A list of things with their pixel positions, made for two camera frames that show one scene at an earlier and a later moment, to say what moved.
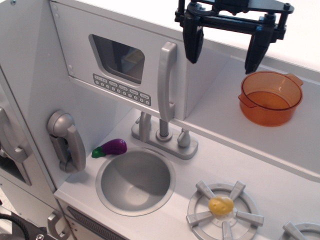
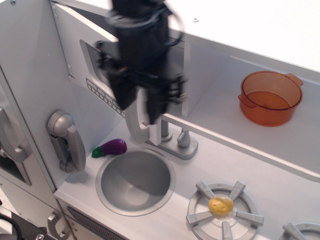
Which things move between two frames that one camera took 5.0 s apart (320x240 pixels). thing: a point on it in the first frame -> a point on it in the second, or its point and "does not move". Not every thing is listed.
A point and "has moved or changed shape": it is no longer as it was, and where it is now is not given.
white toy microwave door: [118, 54] has moved or changed shape
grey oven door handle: [52, 220] does not move
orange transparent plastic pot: [270, 98] does not move
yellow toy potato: [221, 205] does not move
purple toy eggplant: [115, 146] does not move
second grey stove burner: [304, 231] does not move
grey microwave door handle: [167, 56] has moved or changed shape
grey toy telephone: [65, 134] does not move
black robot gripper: [238, 16] -> [140, 56]
